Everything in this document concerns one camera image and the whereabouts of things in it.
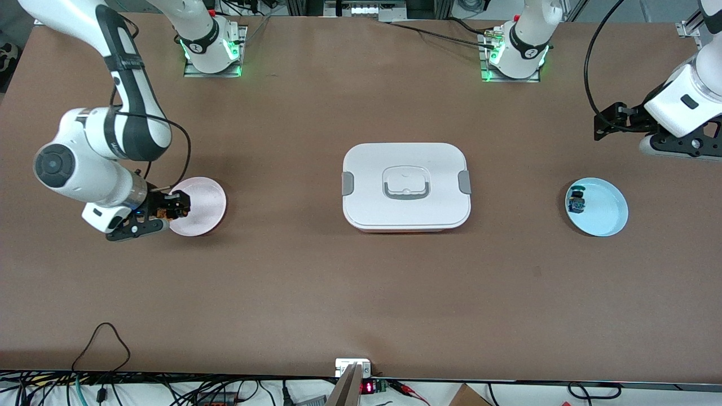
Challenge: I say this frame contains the black cable loop under table edge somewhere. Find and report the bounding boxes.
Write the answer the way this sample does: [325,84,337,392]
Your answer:
[567,382,622,401]

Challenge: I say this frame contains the red clip leads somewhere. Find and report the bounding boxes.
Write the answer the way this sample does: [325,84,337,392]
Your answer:
[389,379,430,405]

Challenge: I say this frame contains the thin black looped cable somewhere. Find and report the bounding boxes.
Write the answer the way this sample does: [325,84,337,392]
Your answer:
[72,323,131,373]

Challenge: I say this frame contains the grey metal bar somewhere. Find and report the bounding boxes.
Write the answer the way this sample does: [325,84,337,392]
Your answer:
[326,363,363,406]

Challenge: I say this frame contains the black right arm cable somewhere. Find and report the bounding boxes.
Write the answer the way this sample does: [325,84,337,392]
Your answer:
[110,14,192,189]

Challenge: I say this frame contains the brown cardboard piece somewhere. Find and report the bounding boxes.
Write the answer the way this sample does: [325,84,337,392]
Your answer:
[448,383,491,406]

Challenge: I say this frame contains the light blue round plate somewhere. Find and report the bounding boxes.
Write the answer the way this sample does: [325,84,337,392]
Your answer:
[565,178,629,237]

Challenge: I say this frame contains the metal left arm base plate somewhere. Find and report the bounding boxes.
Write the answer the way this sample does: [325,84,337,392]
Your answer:
[478,31,542,83]

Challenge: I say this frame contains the black cable to arm base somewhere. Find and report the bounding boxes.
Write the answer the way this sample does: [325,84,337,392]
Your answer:
[389,20,500,48]

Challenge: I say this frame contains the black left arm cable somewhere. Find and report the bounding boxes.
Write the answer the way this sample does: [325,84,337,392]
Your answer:
[584,0,641,134]

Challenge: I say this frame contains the pink round plate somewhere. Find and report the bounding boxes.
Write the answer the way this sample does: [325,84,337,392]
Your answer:
[168,176,227,237]

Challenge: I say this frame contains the white lunch box grey latches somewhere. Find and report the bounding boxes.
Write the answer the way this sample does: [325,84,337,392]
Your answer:
[342,142,472,233]

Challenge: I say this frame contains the dark patterned object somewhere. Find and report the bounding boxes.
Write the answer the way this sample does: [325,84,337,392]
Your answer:
[0,42,21,94]

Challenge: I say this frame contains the metal frame with white labels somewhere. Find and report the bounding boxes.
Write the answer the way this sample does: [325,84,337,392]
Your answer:
[324,0,408,23]

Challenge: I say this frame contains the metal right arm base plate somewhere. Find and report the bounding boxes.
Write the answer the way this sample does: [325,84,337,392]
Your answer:
[183,24,249,78]

